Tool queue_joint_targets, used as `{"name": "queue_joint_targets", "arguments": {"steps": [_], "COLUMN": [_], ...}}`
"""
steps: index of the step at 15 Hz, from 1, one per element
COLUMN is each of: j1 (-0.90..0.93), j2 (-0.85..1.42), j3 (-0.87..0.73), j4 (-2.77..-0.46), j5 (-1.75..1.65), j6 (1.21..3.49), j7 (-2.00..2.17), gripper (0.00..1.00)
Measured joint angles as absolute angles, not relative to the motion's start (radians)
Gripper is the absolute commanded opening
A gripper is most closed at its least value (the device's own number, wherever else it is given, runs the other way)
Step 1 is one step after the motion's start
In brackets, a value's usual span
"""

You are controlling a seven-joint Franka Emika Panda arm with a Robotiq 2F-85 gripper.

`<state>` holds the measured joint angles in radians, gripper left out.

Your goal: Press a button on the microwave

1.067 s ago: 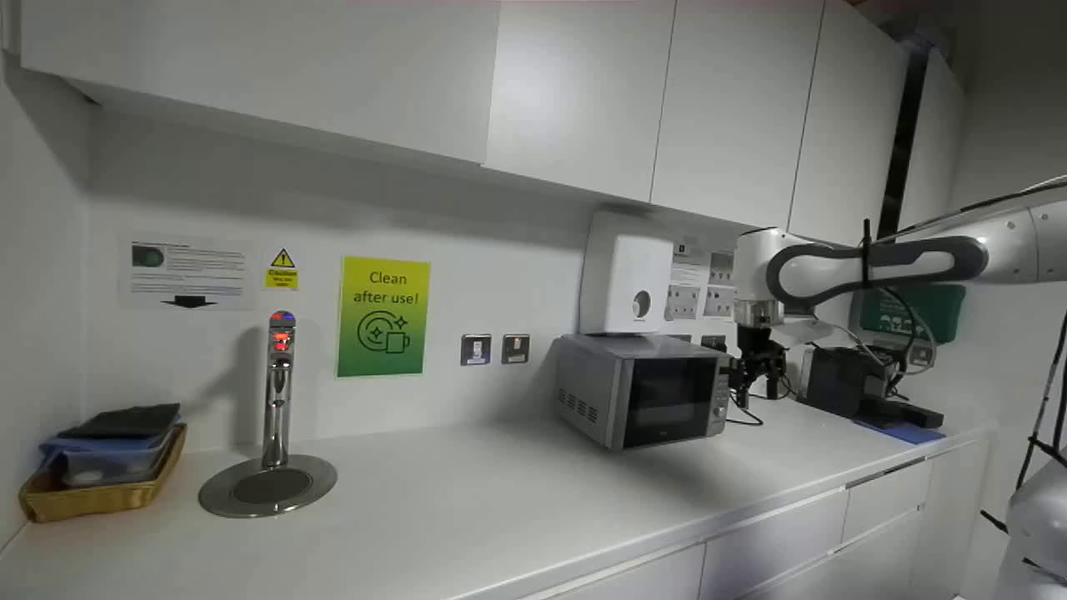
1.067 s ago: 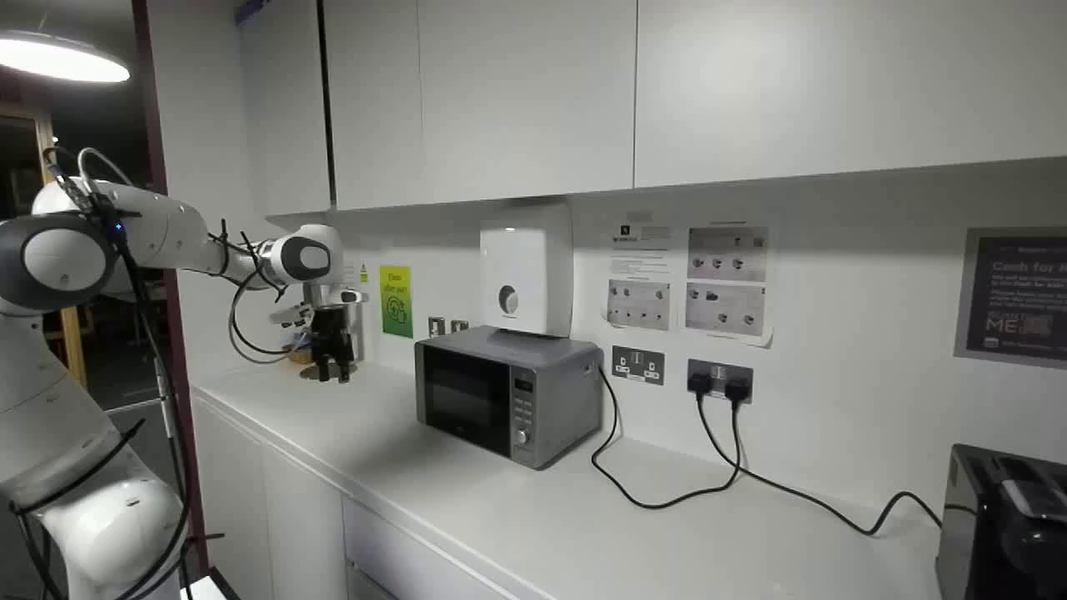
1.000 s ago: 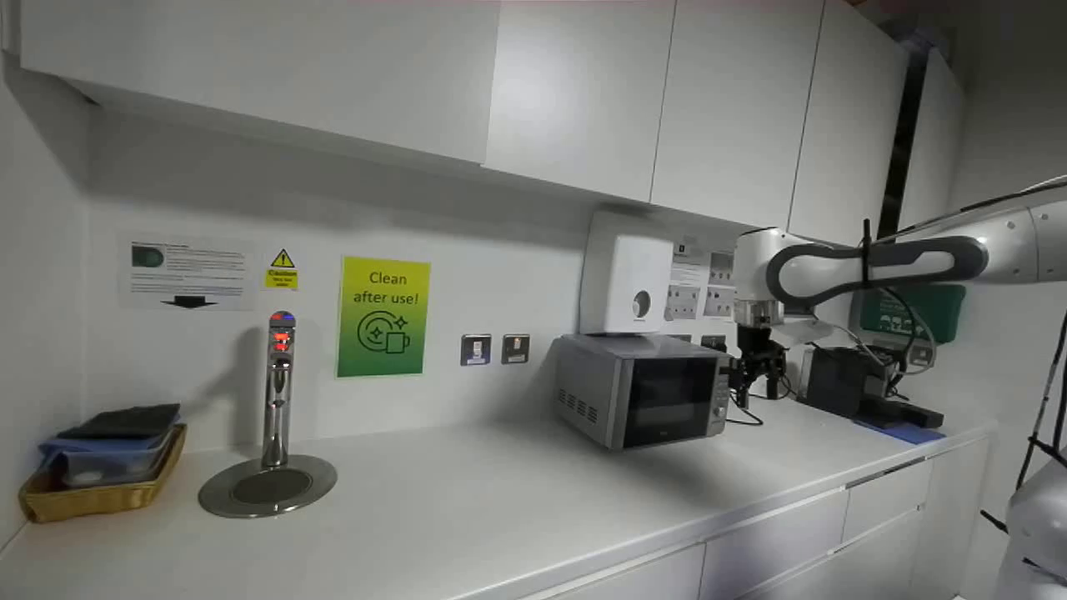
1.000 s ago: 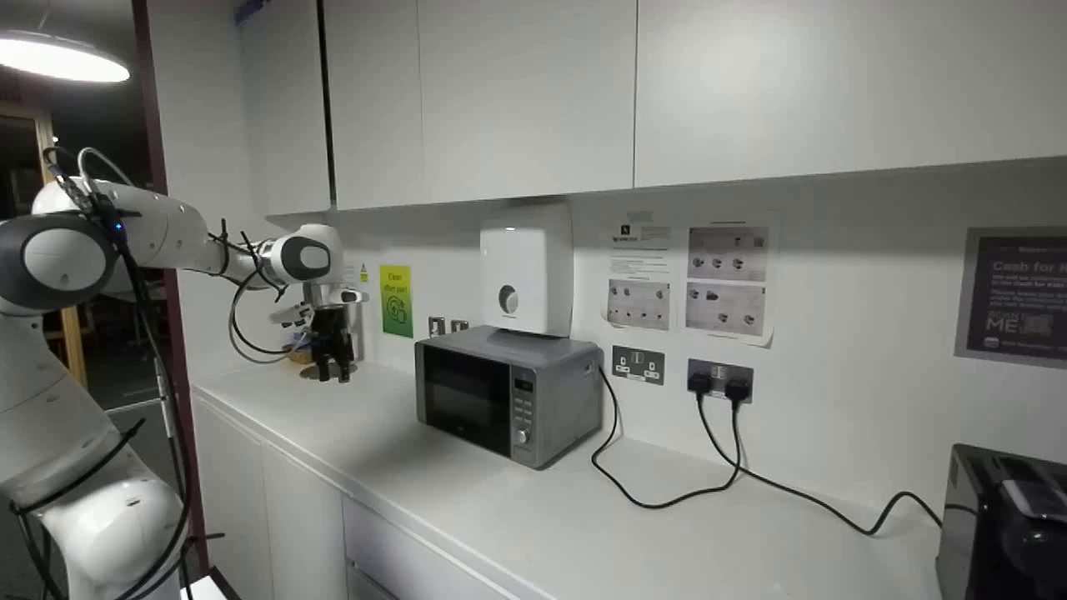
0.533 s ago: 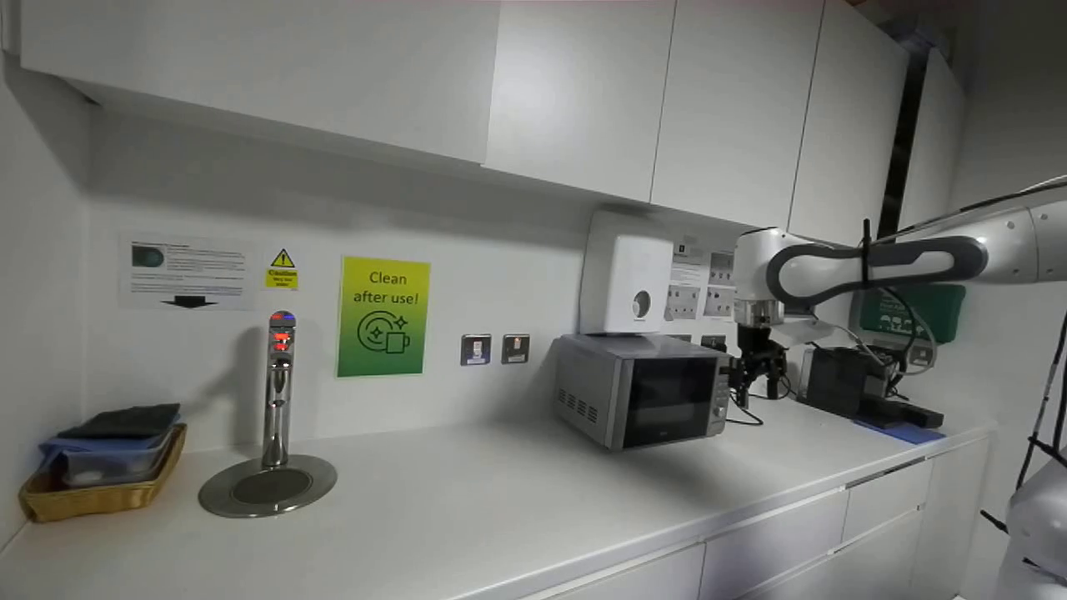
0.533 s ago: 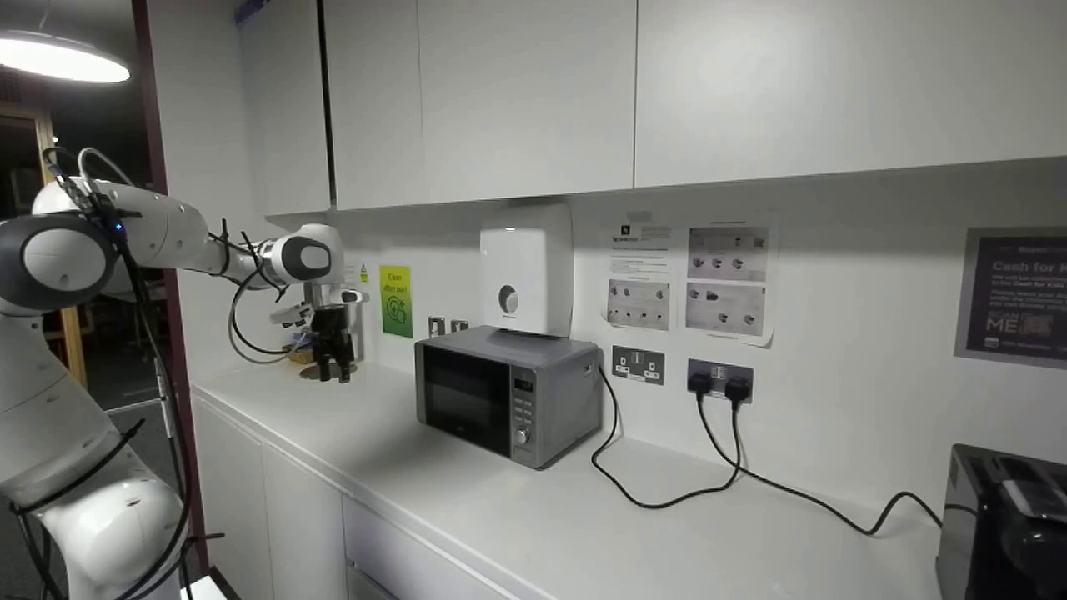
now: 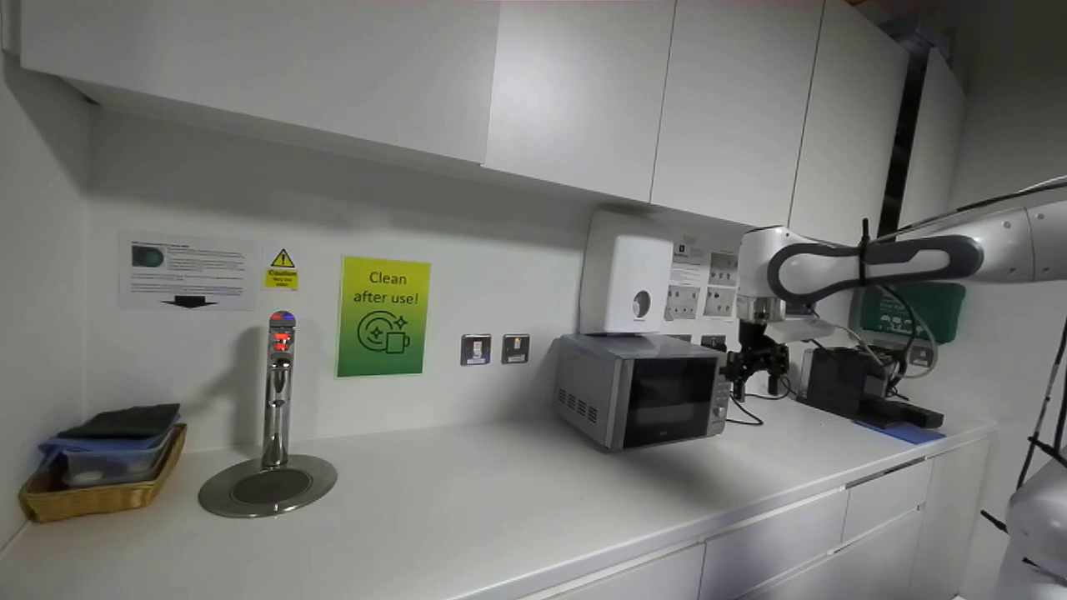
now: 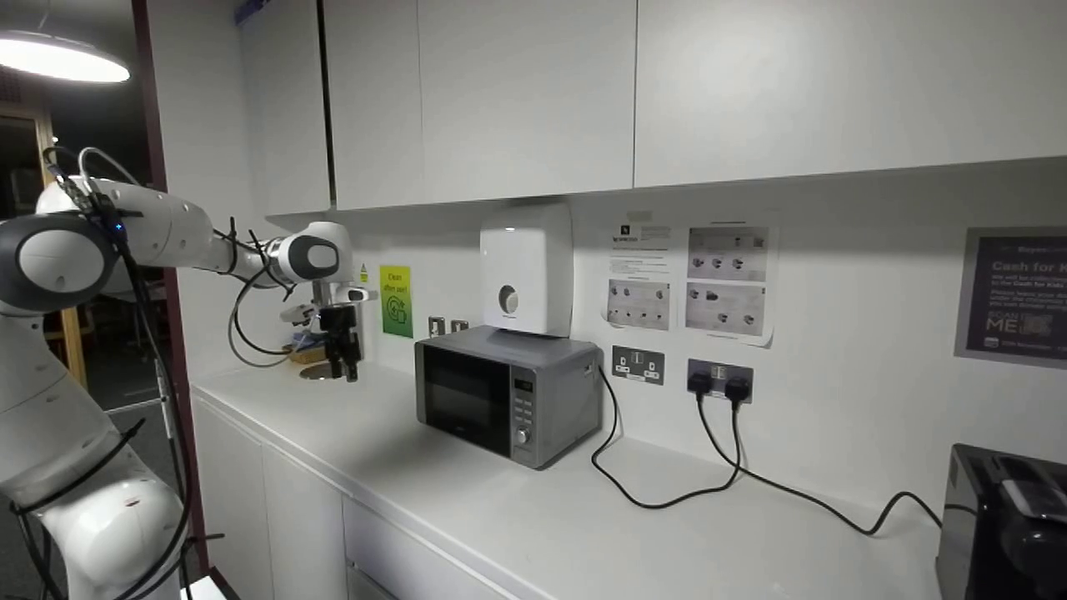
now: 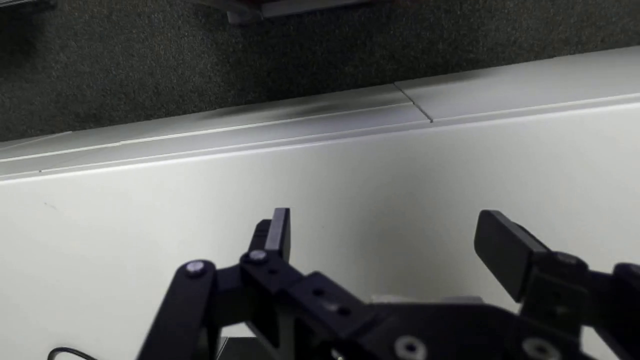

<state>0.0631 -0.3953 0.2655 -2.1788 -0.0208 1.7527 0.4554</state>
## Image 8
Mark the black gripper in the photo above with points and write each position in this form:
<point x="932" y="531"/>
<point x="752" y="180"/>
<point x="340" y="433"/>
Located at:
<point x="340" y="329"/>

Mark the silver microwave oven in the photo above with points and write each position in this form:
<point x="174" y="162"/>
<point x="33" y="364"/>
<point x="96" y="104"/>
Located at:
<point x="505" y="393"/>

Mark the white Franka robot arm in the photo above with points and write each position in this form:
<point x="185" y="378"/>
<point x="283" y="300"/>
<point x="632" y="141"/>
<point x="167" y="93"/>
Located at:
<point x="167" y="235"/>

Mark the brown wooden item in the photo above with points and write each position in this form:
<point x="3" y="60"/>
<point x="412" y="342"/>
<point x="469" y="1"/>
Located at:
<point x="307" y="364"/>

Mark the white instruction poster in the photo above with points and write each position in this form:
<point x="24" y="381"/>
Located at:
<point x="638" y="303"/>
<point x="729" y="253"/>
<point x="729" y="312"/>

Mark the round ceiling lamp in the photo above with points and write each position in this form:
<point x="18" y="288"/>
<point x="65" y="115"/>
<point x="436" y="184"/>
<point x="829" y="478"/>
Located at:
<point x="61" y="57"/>

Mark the black toaster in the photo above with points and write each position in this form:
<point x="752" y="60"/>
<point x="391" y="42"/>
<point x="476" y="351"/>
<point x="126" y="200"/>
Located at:
<point x="1005" y="529"/>

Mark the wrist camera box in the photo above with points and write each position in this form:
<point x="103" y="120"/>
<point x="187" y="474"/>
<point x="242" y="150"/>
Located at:
<point x="359" y="293"/>

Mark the yellow green wall sign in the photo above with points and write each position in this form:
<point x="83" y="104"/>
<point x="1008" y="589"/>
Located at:
<point x="393" y="300"/>

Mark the small silver wall switch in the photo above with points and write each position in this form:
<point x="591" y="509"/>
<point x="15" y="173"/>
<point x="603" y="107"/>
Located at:
<point x="434" y="329"/>
<point x="457" y="329"/>

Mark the white wall dispenser box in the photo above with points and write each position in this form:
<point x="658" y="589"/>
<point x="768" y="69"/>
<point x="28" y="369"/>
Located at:
<point x="521" y="268"/>

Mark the white wall cabinet door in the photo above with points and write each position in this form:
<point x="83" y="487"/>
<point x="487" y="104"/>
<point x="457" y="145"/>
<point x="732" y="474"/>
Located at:
<point x="854" y="85"/>
<point x="283" y="104"/>
<point x="484" y="101"/>

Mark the silver double wall socket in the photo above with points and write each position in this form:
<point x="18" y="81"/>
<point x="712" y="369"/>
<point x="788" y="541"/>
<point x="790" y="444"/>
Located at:
<point x="638" y="364"/>

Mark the dark red door frame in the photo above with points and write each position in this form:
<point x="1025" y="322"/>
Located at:
<point x="154" y="112"/>

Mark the small white wall notice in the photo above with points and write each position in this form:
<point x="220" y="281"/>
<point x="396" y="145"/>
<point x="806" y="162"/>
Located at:
<point x="640" y="235"/>

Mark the black double wall socket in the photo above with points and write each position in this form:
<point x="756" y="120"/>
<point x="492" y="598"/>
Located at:
<point x="719" y="378"/>

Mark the black framed wall sign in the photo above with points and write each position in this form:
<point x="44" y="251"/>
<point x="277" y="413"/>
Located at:
<point x="1018" y="293"/>

